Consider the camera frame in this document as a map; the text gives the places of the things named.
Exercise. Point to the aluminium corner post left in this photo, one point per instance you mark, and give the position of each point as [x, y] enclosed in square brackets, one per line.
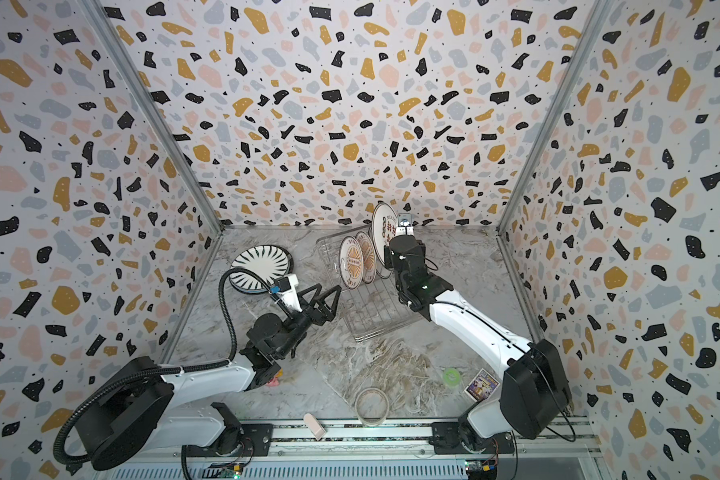
[96, 17]

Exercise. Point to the pink eraser block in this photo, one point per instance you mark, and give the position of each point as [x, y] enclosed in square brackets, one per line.
[315, 427]

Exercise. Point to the orange sunburst plate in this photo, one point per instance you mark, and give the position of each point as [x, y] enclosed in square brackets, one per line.
[369, 256]
[351, 263]

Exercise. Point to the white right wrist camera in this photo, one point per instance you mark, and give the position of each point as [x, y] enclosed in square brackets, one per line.
[404, 224]

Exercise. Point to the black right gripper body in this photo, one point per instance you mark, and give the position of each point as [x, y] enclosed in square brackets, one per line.
[397, 241]

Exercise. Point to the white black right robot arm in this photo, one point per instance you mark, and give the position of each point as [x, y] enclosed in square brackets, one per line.
[532, 388]

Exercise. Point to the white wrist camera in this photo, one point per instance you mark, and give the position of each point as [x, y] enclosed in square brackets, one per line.
[404, 224]
[284, 292]

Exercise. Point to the aluminium corner post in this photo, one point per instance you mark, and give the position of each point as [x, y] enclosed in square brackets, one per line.
[96, 17]
[591, 28]

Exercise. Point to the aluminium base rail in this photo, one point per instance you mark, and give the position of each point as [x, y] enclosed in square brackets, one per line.
[397, 449]

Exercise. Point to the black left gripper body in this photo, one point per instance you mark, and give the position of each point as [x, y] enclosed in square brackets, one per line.
[304, 318]

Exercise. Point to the white striped plate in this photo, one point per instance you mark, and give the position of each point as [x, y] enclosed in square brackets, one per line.
[268, 261]

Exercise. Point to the aluminium corner post right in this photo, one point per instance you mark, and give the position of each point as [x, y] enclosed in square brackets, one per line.
[591, 28]

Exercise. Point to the red character plate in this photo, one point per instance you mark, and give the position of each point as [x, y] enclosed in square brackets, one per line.
[382, 272]
[383, 225]

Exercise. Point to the green round lid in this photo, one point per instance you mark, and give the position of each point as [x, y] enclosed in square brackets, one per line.
[451, 377]

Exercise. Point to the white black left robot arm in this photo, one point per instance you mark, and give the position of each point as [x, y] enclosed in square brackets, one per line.
[147, 406]

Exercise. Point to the orange sunburst plate front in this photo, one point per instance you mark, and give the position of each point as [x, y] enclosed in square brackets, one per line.
[351, 263]

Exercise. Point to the colourful card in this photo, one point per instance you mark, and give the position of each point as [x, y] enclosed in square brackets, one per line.
[482, 386]

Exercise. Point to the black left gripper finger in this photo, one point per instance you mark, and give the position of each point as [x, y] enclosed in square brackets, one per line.
[310, 298]
[328, 303]

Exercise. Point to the stainless wire dish rack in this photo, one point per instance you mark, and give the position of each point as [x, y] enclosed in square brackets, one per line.
[372, 309]

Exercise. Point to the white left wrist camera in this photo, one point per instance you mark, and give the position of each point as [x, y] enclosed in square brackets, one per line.
[284, 292]

